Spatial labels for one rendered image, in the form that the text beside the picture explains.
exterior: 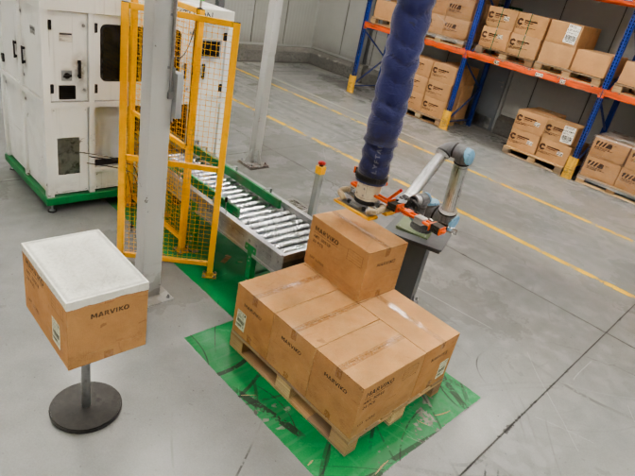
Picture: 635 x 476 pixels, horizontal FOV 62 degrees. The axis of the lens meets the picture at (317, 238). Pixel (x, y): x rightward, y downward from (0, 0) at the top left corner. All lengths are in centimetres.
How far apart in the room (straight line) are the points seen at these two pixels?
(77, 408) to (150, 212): 140
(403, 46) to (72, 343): 244
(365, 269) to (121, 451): 183
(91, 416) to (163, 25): 238
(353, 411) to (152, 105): 230
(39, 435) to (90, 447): 29
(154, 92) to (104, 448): 217
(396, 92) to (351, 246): 106
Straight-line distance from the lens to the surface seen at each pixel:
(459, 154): 406
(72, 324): 274
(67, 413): 354
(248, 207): 486
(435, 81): 1188
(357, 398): 315
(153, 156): 385
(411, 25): 340
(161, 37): 365
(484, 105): 1270
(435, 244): 442
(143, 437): 341
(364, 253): 359
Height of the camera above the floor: 257
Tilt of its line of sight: 27 degrees down
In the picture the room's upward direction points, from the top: 12 degrees clockwise
